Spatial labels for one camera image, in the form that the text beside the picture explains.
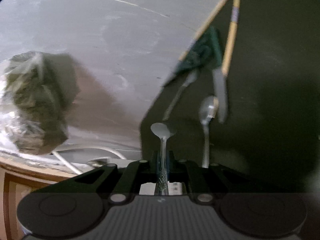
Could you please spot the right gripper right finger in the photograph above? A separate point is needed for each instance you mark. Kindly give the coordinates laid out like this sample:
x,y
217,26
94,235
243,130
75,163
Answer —
x,y
188,174

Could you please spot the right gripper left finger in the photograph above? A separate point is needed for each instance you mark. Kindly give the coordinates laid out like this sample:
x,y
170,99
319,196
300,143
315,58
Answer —
x,y
133,177

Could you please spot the patterned handle silver spoon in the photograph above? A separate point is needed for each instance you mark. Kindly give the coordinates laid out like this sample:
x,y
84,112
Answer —
x,y
164,132

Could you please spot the large dark metal spoon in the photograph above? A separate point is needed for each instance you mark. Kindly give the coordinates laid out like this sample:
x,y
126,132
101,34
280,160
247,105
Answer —
x,y
207,112

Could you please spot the black handled kitchen knife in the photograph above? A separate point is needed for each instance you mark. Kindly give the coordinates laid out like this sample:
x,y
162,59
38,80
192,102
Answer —
x,y
220,91

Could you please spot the black handled scissors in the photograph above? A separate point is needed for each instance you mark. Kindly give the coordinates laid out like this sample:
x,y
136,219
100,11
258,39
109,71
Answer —
x,y
203,51

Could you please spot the bamboo chopstick with purple band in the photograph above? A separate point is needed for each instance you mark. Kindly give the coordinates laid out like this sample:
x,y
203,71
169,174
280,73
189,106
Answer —
x,y
231,38

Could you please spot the silver fork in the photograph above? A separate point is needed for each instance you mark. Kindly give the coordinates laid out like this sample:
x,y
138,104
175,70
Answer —
x,y
192,76

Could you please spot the plastic bag of dried leaves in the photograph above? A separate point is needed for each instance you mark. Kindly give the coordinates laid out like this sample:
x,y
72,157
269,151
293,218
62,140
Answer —
x,y
37,90

